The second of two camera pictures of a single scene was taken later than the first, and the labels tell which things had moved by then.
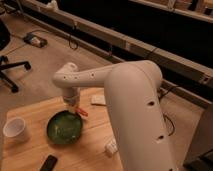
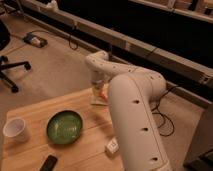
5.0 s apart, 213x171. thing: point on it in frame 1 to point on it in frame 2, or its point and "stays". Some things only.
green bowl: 64,127 stays
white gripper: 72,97 to 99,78
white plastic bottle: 111,148 stays
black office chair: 5,34 stays
